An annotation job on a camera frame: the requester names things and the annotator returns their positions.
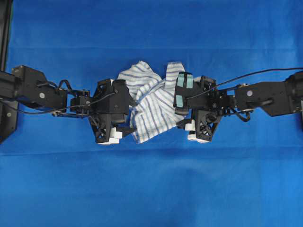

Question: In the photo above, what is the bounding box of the white blue striped towel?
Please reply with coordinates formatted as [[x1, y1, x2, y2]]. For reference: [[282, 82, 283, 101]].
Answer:
[[118, 61, 185, 144]]

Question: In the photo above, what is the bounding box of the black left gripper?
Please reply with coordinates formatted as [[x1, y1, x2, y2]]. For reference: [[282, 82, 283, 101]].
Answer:
[[89, 94, 137, 145]]

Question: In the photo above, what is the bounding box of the blue table cloth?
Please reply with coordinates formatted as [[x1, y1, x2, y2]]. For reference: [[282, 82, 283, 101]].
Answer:
[[0, 0, 303, 227]]

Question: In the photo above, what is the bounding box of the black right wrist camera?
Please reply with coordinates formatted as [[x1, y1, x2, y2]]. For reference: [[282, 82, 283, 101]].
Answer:
[[173, 72, 216, 116]]

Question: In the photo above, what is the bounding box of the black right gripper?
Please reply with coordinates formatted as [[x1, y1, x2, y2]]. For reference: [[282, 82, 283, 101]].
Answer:
[[177, 110, 222, 143]]

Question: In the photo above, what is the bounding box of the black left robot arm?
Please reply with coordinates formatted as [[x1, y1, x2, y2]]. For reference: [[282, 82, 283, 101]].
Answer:
[[0, 65, 137, 145]]

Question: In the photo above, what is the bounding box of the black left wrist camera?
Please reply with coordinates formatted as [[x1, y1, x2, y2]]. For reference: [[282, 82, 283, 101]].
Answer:
[[93, 79, 129, 123]]

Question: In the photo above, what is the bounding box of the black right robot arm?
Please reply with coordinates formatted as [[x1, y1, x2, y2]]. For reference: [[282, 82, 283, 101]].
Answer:
[[173, 68, 303, 143]]

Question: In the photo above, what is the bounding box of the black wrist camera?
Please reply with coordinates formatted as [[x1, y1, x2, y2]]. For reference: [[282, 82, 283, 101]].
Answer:
[[93, 79, 129, 123], [173, 72, 216, 116]]

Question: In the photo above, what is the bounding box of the black left camera cable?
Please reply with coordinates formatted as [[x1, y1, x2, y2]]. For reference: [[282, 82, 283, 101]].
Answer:
[[16, 91, 118, 115]]

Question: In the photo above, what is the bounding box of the black camera cable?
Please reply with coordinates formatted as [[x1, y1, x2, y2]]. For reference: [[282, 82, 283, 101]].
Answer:
[[184, 68, 303, 101], [16, 91, 118, 115]]

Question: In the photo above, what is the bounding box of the black aluminium table frame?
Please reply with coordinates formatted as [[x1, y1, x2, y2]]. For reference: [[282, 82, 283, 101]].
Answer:
[[0, 0, 19, 144]]

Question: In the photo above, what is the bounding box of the black right camera cable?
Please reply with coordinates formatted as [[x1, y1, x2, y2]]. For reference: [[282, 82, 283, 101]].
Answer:
[[184, 68, 303, 101]]

